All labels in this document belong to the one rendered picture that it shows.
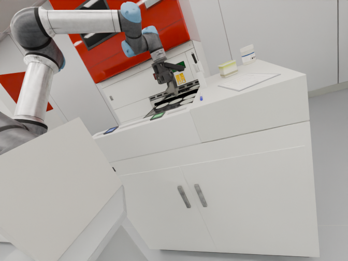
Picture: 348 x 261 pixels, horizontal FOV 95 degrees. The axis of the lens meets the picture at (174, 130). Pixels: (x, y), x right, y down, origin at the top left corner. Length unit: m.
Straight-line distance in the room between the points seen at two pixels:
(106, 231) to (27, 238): 0.16
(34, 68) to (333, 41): 2.97
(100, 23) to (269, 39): 2.29
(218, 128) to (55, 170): 0.51
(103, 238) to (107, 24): 0.72
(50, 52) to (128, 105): 0.70
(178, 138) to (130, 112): 0.86
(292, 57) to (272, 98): 2.26
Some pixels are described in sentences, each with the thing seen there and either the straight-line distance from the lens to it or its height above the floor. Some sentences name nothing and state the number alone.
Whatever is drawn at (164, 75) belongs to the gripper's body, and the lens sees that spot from 0.89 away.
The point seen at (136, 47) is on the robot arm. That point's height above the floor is 1.26.
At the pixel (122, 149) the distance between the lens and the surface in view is 0.78.
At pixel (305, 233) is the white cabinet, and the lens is 1.02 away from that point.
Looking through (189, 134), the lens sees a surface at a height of 0.87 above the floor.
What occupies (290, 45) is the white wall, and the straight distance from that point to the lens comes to 2.81.
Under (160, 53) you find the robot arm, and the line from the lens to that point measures 0.90.
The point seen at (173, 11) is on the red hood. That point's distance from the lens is 1.16.
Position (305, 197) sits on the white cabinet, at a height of 0.49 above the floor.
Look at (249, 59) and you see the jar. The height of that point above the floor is 0.99.
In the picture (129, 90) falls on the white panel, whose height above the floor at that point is 1.08.
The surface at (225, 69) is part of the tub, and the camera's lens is 0.91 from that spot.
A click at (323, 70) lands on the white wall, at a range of 3.01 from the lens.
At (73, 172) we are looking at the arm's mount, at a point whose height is 0.97.
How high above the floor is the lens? 1.12
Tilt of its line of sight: 21 degrees down
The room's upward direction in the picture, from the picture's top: 23 degrees counter-clockwise
